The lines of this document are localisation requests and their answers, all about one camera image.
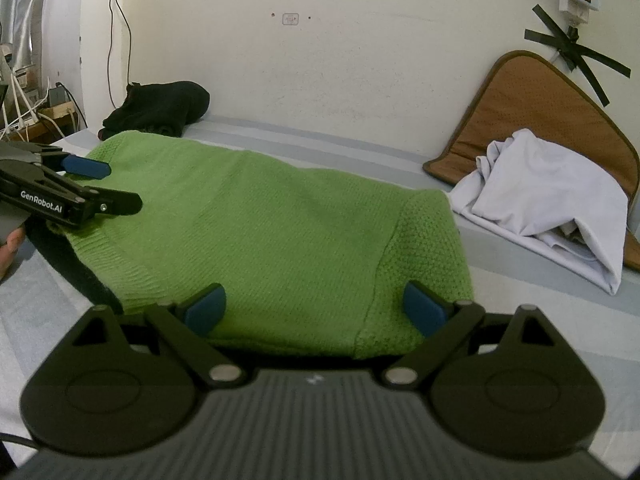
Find dark cloth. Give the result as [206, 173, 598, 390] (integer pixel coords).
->
[25, 220, 126, 316]

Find thin black wall cable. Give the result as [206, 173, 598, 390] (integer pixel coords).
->
[106, 0, 133, 88]

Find black tape cross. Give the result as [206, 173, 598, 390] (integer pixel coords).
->
[524, 4, 632, 107]

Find brown padded mat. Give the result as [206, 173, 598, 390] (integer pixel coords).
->
[422, 50, 640, 273]

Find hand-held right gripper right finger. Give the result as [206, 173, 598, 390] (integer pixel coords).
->
[382, 280, 554, 391]

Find person's left hand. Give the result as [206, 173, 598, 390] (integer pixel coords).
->
[0, 227, 26, 281]

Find striped grey bed sheet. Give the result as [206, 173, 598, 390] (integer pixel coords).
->
[0, 115, 640, 461]

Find grey curtain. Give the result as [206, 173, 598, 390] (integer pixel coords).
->
[0, 0, 53, 78]

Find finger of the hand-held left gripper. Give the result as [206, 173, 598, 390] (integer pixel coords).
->
[75, 186, 143, 227]
[42, 155, 112, 180]

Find white cables bundle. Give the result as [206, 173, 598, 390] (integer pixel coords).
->
[0, 60, 68, 142]

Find green knitted sweater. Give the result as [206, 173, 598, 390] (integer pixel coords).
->
[50, 130, 475, 361]

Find white crumpled cloth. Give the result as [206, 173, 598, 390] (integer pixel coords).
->
[447, 128, 630, 295]

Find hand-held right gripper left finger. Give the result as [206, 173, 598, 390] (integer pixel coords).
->
[70, 282, 246, 389]

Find black crumpled garment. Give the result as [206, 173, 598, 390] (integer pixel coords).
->
[97, 80, 211, 141]

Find wooden shelf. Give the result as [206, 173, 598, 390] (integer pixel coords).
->
[20, 102, 81, 142]

